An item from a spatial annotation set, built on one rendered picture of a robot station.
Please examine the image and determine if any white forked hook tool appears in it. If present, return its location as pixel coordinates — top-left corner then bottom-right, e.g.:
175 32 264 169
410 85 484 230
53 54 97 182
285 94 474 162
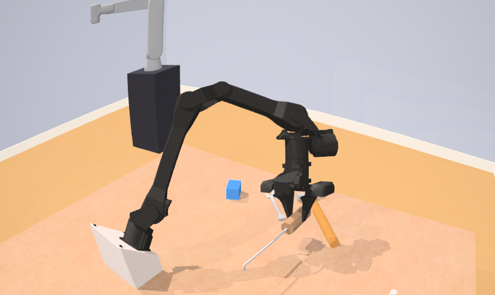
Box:
265 190 285 221

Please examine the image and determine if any blue cube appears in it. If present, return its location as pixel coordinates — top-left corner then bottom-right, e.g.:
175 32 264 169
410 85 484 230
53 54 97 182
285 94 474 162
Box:
226 179 241 200

